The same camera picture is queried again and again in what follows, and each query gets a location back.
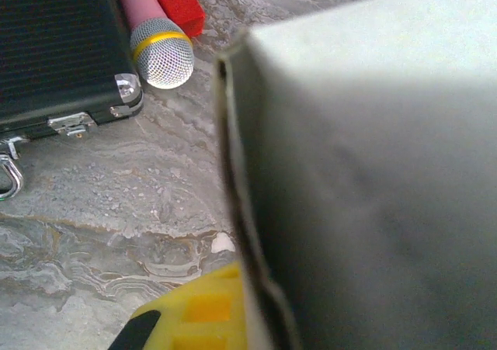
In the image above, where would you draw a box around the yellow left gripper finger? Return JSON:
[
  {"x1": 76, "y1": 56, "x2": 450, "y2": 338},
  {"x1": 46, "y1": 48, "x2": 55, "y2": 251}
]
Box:
[{"x1": 106, "y1": 260, "x2": 249, "y2": 350}]

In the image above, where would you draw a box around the pink microphone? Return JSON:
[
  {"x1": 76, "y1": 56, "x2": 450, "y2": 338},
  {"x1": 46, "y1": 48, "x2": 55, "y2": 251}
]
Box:
[{"x1": 109, "y1": 0, "x2": 195, "y2": 90}]

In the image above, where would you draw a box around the white paper box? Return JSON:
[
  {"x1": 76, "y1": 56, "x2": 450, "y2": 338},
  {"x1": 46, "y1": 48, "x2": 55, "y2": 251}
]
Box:
[{"x1": 212, "y1": 0, "x2": 497, "y2": 350}]

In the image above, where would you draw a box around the red rectangular box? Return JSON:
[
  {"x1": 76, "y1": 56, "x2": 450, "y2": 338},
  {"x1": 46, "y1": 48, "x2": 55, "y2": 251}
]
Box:
[{"x1": 145, "y1": 0, "x2": 206, "y2": 39}]

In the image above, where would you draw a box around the black ribbed aluminium case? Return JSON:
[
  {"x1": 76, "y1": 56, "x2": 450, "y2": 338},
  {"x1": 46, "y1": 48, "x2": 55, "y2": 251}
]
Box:
[{"x1": 0, "y1": 0, "x2": 144, "y2": 202}]

